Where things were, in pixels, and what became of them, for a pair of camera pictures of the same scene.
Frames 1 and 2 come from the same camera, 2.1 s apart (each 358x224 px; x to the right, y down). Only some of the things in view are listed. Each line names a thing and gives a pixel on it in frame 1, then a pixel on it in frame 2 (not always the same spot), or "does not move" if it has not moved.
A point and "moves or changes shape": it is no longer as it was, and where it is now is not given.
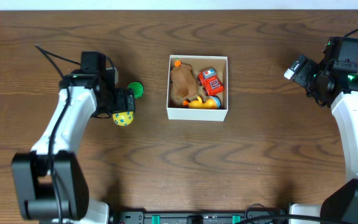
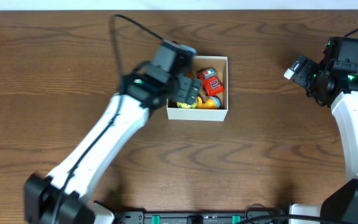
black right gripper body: x=319 y=86 does not move
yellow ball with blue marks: x=123 y=119 moves or changes shape
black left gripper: x=124 y=101 -> x=187 y=91
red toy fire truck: x=207 y=79 does not move
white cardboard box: x=176 y=109 does not move
